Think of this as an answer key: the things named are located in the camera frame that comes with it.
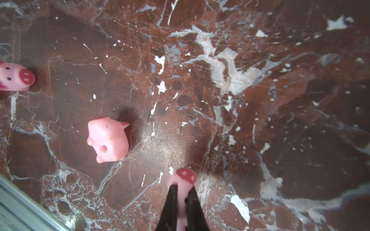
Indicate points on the pink pig toy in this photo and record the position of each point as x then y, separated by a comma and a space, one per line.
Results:
108, 138
15, 77
185, 179

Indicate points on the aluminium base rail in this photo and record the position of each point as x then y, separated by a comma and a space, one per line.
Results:
23, 213

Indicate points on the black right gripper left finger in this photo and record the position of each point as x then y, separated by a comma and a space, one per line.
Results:
168, 218

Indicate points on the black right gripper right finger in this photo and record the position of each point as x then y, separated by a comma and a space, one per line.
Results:
195, 216

